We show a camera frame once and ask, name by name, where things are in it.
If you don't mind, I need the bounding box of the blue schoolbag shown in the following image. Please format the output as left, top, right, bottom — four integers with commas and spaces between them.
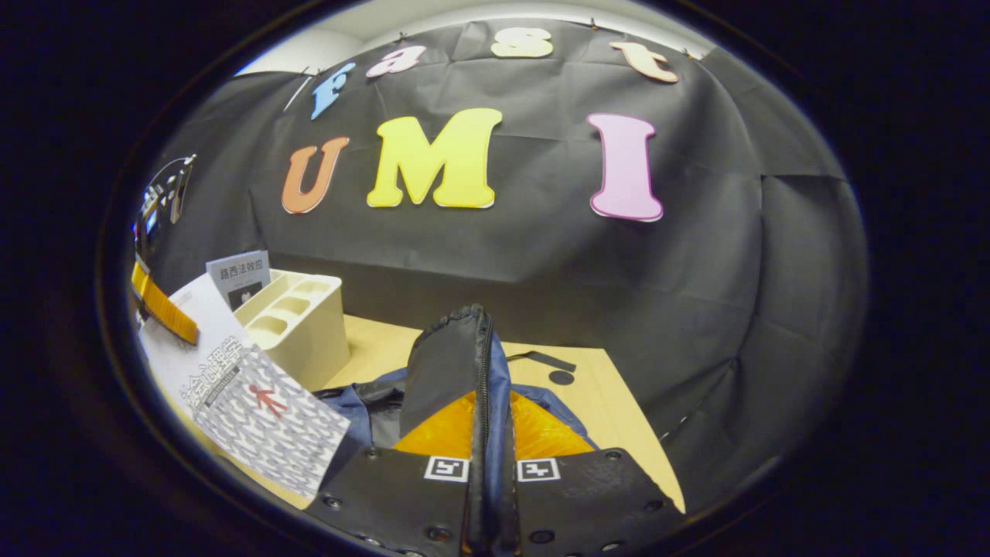
313, 303, 600, 557

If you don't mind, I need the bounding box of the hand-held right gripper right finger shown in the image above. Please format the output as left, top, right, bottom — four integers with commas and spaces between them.
507, 391, 685, 557

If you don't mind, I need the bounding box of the blue-grey book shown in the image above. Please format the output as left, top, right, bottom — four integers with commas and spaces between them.
206, 250, 271, 312

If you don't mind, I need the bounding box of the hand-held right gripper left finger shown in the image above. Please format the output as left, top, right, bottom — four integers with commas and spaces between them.
306, 391, 474, 557

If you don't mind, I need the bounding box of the white plastic bookshelf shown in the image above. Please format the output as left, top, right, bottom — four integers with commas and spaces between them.
232, 268, 350, 391

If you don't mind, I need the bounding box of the black backdrop cloth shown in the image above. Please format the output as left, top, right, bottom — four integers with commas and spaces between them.
139, 19, 867, 511

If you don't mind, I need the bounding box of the white book with grey pattern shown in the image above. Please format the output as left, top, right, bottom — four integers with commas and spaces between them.
139, 273, 353, 500

